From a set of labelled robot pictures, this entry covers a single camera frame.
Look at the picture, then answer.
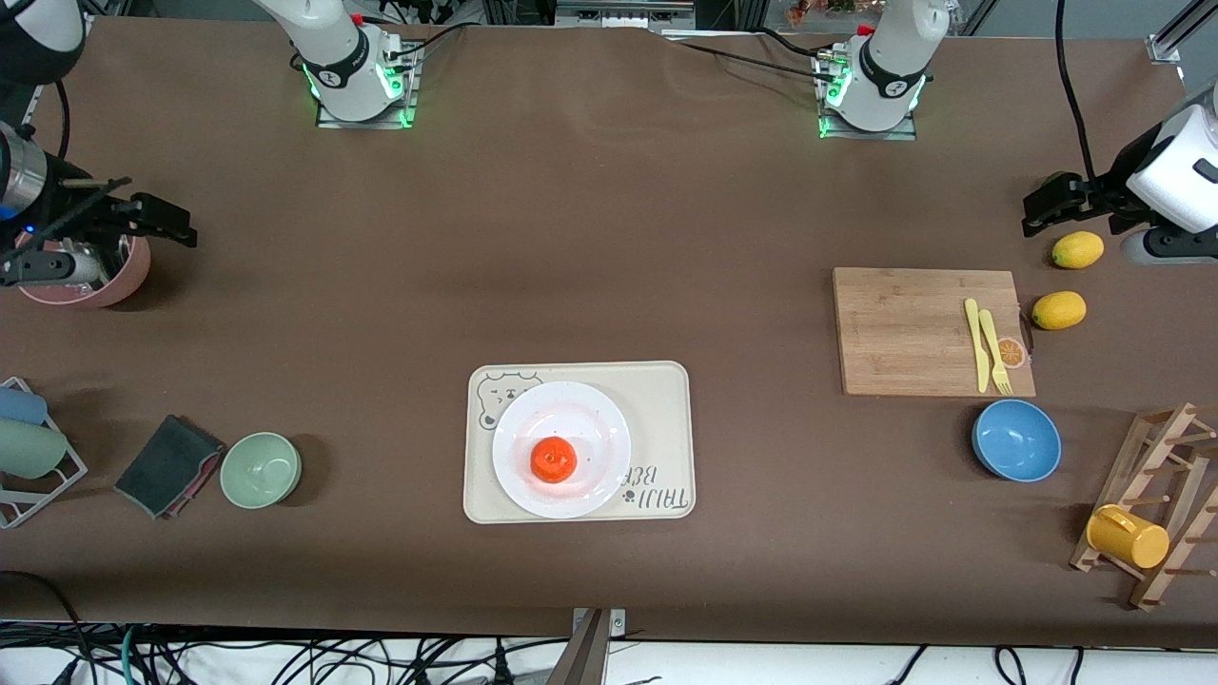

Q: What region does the dark grey cloth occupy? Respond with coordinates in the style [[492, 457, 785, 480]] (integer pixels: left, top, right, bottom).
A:
[[114, 414, 226, 520]]

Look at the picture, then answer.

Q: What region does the black floor cable loop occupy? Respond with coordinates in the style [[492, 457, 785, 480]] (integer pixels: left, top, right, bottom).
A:
[[0, 569, 93, 685]]

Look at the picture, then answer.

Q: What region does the white round plate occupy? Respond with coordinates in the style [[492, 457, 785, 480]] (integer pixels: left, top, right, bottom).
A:
[[491, 381, 633, 520]]

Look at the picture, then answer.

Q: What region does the black left base cable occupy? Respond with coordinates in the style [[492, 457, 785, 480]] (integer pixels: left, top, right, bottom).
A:
[[661, 27, 840, 79]]

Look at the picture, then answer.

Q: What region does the black right base cable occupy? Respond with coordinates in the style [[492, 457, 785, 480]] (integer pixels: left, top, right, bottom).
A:
[[385, 21, 472, 60]]

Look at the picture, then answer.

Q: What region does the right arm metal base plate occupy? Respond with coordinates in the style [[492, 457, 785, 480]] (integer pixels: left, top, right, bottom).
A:
[[316, 43, 420, 130]]

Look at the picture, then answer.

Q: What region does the beige bear print tray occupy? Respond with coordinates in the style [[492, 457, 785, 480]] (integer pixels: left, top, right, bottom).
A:
[[463, 361, 697, 524]]

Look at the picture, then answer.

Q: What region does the bamboo cutting board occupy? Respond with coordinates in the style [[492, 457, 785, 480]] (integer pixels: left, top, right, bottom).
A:
[[833, 267, 1037, 398]]

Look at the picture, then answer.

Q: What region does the wooden cup rack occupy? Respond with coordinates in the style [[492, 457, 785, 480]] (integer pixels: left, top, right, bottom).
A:
[[1070, 402, 1218, 611]]

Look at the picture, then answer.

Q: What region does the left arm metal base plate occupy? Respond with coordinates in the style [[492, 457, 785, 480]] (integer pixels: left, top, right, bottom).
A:
[[818, 52, 917, 142]]

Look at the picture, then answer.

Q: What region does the pink bowl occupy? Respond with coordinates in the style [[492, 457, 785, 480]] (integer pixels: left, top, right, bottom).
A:
[[17, 233, 152, 309]]

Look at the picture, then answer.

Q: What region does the black base cable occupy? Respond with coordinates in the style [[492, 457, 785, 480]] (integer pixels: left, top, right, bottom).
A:
[[385, 21, 472, 60], [661, 27, 840, 79]]

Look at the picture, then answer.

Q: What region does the orange fruit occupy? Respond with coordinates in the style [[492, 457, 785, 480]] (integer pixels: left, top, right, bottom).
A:
[[530, 437, 579, 484]]

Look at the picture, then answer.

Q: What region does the pink cloth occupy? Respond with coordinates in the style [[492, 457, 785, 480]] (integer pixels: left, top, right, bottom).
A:
[[164, 447, 226, 519]]

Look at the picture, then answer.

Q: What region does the blue bowl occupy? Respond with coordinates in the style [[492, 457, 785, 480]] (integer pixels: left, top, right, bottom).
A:
[[972, 399, 1063, 483]]

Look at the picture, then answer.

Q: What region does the aluminium corner profile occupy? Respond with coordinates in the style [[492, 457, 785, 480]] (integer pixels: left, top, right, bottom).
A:
[[1147, 0, 1218, 66]]

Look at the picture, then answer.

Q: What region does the yellow plastic fork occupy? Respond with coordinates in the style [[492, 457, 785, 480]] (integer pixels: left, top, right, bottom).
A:
[[979, 309, 1013, 396]]

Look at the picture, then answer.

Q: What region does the yellow plastic knife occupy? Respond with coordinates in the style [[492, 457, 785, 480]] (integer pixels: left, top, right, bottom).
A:
[[964, 298, 992, 394]]

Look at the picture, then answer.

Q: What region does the yellow lemon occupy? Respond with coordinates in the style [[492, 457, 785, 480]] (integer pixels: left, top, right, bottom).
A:
[[1032, 291, 1088, 331], [1051, 231, 1106, 270]]

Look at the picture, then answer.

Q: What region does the metal table edge bracket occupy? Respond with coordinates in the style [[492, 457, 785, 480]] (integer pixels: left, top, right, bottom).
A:
[[547, 607, 627, 685]]

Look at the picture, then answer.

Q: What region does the yellow mug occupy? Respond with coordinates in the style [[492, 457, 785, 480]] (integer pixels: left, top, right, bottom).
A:
[[1086, 504, 1170, 570]]

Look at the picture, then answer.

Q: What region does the aluminium frame profile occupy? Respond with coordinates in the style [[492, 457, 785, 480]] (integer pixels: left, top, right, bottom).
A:
[[555, 0, 697, 31]]

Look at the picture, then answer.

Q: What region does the pale green bowl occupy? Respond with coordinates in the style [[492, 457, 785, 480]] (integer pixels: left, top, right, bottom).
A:
[[220, 432, 303, 510]]

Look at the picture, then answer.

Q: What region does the pale green cup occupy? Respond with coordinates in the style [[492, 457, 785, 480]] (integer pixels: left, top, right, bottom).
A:
[[0, 419, 69, 480]]

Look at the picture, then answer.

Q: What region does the blue cup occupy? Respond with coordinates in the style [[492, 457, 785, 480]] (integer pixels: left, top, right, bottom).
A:
[[0, 386, 49, 426]]

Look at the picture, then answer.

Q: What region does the white wire rack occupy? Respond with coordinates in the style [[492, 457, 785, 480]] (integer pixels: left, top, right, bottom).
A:
[[0, 377, 88, 530]]

